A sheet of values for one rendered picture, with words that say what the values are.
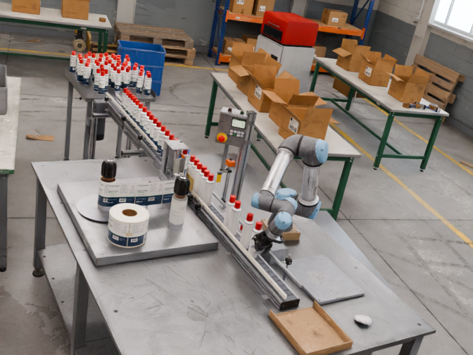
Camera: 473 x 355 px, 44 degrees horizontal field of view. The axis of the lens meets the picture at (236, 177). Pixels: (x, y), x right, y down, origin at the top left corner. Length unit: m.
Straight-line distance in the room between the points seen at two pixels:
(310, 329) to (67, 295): 1.61
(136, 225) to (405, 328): 1.41
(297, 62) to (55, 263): 5.69
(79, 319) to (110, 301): 0.57
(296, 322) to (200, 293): 0.47
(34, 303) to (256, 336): 1.83
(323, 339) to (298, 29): 6.41
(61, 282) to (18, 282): 0.46
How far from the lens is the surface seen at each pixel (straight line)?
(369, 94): 7.26
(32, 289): 4.14
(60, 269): 3.95
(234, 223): 3.17
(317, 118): 4.88
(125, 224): 2.91
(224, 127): 3.26
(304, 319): 2.81
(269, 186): 2.88
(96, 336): 3.45
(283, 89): 5.54
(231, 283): 2.92
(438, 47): 10.50
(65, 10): 8.42
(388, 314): 3.05
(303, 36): 8.73
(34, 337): 3.78
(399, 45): 11.42
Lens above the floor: 2.49
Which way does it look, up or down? 24 degrees down
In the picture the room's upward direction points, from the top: 11 degrees clockwise
